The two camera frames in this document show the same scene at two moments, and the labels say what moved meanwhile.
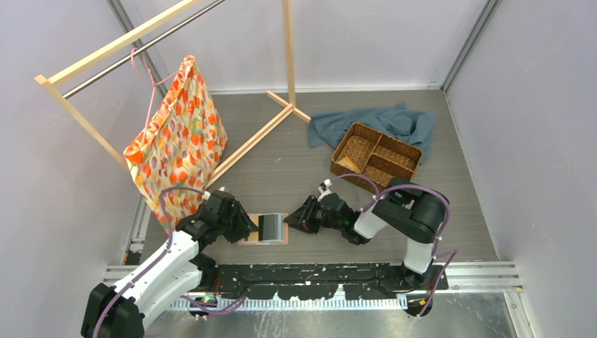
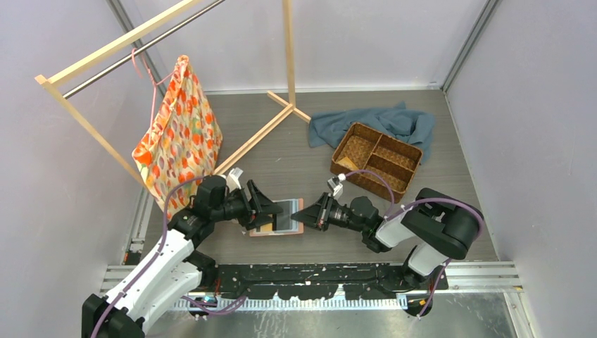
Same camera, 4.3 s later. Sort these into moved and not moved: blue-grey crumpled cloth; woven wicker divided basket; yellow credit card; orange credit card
Moved: yellow credit card
Not moved: orange credit card; woven wicker divided basket; blue-grey crumpled cloth
